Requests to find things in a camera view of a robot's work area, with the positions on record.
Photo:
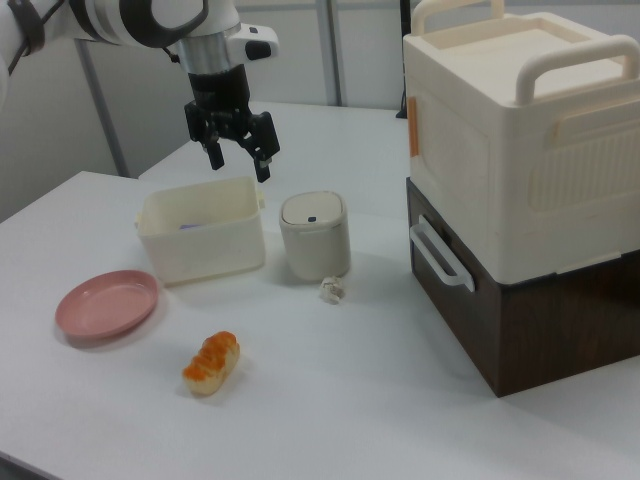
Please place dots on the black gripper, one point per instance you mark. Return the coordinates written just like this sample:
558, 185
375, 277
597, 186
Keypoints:
220, 95

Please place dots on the small cream trash can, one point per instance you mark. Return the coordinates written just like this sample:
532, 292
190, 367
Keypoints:
315, 240

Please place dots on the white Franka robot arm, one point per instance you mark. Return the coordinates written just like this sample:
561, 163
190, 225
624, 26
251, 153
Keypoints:
115, 20

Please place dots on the cream open plastic bin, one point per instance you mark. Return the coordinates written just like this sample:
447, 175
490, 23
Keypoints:
200, 250

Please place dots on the purple item in bin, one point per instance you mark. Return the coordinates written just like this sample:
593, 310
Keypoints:
189, 226

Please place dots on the crumpled paper ball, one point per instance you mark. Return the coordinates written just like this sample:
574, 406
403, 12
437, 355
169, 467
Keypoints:
332, 290

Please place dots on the orange tape strip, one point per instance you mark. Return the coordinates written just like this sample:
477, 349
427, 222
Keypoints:
414, 127

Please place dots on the black background pole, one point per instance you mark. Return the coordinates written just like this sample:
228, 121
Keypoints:
403, 60

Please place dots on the pink plate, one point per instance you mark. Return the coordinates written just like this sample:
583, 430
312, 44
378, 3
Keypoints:
107, 305

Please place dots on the toy bread with orange glaze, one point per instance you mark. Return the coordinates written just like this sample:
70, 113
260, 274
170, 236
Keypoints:
212, 365

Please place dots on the dark brown wooden drawer box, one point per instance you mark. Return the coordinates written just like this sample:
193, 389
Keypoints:
540, 330

